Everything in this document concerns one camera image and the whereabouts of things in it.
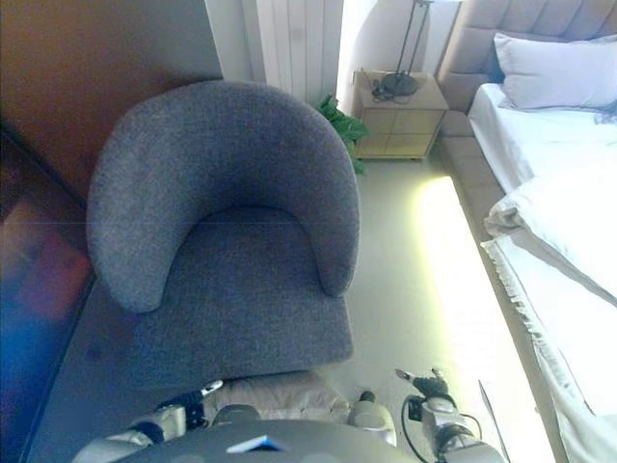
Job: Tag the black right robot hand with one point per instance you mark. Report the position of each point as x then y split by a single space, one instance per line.
431 386

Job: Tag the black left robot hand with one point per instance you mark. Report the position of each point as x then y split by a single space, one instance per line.
195 407

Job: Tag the white fringed cushion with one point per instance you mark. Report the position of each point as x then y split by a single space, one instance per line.
289 395

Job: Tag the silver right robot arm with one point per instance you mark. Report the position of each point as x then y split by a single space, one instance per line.
438 410

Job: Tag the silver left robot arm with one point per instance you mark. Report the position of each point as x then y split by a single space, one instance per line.
164 417

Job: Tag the silver left robot leg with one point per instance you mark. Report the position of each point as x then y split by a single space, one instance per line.
236 415

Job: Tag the silver robot leg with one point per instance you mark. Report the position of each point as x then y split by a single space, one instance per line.
371 417
236 415

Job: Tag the silver right robot leg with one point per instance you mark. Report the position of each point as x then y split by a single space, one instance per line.
371 417

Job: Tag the grey robot torso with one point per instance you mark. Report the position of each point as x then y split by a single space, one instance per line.
289 446

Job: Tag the pale fringed bed throw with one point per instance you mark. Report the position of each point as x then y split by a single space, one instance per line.
569 347

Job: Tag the dark framed panel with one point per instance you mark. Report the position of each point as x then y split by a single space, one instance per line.
34 270

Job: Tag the white duvet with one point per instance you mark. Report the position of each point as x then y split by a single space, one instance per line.
569 222

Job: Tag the beige wooden nightstand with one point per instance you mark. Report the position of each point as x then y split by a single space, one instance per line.
400 130

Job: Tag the grey fabric tub armchair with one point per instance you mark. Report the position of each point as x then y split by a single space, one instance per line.
217 144

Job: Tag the white bed sheet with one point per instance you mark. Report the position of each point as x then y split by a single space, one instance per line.
530 140

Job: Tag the green leafy plant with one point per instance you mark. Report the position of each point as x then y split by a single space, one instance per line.
344 125

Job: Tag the table lamp white shade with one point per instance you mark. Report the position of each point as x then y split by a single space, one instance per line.
397 84

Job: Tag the white bed pillow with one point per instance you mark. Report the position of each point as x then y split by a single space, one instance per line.
554 72

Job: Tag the white ribbed radiator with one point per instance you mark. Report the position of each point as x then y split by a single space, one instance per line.
299 43

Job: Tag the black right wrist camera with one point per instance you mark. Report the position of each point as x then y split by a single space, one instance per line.
416 407

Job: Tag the grey upholstered bed frame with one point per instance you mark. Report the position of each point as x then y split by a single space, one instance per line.
520 17

